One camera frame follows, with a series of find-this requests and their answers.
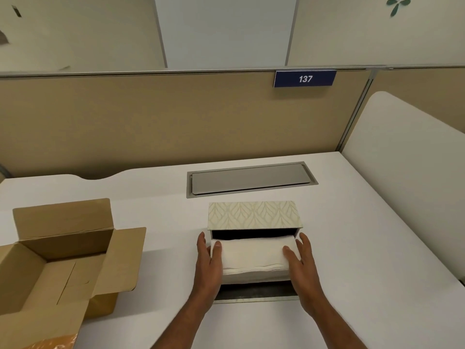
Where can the person's left hand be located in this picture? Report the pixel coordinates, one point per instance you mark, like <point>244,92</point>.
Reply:
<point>207,270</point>

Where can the person's right hand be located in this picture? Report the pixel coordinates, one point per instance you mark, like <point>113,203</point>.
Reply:
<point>304,276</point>

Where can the person's left thumb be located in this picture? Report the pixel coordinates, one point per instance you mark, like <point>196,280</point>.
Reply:
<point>217,253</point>

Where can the person's right thumb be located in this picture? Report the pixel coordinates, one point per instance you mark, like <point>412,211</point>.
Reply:
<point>291,256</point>

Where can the white tissue stack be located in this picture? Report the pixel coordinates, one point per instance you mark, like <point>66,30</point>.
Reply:
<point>254,258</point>

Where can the person's left forearm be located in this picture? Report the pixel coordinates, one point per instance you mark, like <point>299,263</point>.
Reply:
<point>183,321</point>

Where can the person's right forearm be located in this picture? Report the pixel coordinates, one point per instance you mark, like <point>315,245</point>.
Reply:
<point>336,328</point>

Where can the patterned beige tissue box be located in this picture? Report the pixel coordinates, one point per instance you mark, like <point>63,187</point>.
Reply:
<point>254,228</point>

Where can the beige desk partition panel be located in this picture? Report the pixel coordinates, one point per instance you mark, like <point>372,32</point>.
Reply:
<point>174,119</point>

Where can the white side divider panel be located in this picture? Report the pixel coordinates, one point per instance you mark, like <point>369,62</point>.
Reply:
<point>407,170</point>

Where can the open brown cardboard box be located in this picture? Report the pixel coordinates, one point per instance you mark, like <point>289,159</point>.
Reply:
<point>58,268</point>

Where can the blue number label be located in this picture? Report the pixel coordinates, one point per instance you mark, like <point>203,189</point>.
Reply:
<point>304,78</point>

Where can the white wall board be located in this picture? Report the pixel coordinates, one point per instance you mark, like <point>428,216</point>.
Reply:
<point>225,30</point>

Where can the green flower wall sticker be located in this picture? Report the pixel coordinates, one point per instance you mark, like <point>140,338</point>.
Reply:
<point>398,4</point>

